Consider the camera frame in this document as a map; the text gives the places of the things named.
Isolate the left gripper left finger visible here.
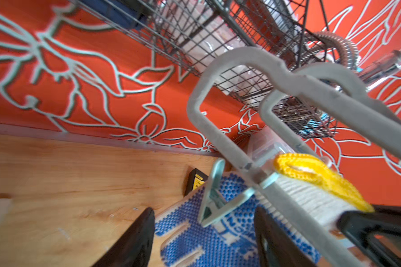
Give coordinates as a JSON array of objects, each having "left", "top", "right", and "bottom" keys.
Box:
[{"left": 93, "top": 208, "right": 155, "bottom": 267}]

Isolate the grey plastic storage box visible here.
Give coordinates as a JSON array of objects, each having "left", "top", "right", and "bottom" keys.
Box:
[{"left": 247, "top": 126, "right": 295, "bottom": 166}]

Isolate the metal flexible hose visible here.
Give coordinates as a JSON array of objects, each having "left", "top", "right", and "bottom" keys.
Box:
[{"left": 303, "top": 30, "right": 360, "bottom": 71}]

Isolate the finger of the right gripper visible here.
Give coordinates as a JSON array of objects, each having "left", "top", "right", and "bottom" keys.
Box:
[{"left": 336, "top": 205, "right": 401, "bottom": 267}]

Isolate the black tool case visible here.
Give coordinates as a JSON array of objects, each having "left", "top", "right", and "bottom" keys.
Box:
[{"left": 184, "top": 169, "right": 209, "bottom": 196}]

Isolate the black wire basket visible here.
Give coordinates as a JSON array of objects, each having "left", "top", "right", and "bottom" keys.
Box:
[{"left": 71, "top": 0, "right": 337, "bottom": 139}]

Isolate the mint clothespin clip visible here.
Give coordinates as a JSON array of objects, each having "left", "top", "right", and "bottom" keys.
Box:
[{"left": 198, "top": 158, "right": 280, "bottom": 228}]

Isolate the grey clip hanger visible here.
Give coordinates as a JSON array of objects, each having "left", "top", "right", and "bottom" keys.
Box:
[{"left": 187, "top": 47, "right": 401, "bottom": 267}]

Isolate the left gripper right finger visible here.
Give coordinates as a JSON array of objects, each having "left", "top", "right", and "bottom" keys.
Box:
[{"left": 254, "top": 206, "right": 315, "bottom": 267}]

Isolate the blue dotted glove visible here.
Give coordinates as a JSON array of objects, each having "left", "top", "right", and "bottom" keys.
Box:
[{"left": 155, "top": 153, "right": 373, "bottom": 267}]

